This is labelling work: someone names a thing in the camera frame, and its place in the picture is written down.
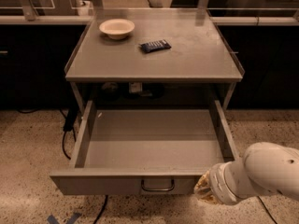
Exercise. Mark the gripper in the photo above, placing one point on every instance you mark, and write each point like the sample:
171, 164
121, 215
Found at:
215, 184

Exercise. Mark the grey top drawer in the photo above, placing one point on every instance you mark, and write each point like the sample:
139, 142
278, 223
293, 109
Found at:
156, 151

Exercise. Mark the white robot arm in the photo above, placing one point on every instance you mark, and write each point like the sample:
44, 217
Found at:
265, 169

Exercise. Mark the white label box behind drawer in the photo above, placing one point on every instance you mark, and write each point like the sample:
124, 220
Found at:
135, 87

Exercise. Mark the black round object behind drawer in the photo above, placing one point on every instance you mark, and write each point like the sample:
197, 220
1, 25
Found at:
110, 90

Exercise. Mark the dark blue snack packet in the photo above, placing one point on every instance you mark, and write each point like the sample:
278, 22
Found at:
155, 46

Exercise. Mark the black power adapter left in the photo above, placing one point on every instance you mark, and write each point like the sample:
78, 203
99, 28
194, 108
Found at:
70, 119

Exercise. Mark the blue tape cross on floor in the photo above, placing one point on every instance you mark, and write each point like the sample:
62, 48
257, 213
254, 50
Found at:
51, 219

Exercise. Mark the grey cabinet table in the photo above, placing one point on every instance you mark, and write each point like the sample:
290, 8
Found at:
197, 55

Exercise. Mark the white bowl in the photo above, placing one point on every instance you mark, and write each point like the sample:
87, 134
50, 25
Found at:
117, 29

